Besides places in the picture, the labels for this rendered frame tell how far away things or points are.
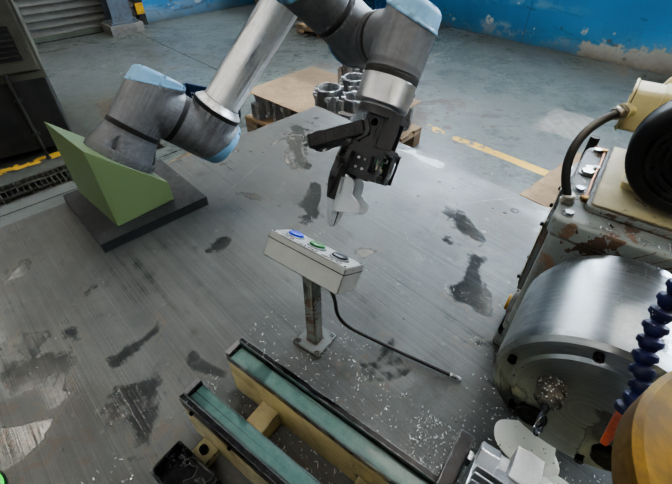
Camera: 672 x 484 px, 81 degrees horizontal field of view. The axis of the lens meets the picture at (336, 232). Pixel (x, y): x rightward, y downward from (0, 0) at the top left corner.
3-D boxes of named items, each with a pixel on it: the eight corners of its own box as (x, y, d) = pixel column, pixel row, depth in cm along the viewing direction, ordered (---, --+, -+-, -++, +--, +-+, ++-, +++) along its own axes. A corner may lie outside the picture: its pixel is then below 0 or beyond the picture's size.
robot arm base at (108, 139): (71, 134, 112) (86, 103, 111) (132, 158, 128) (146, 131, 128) (102, 157, 102) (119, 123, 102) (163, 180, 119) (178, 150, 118)
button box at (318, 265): (355, 289, 72) (365, 263, 71) (336, 296, 66) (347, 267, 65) (284, 251, 80) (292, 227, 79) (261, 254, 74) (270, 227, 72)
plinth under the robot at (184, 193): (208, 204, 126) (206, 196, 124) (104, 253, 109) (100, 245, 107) (162, 166, 143) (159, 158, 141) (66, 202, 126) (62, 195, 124)
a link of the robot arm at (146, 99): (104, 111, 116) (130, 57, 115) (161, 139, 127) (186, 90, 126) (107, 116, 104) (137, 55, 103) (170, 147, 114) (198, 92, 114)
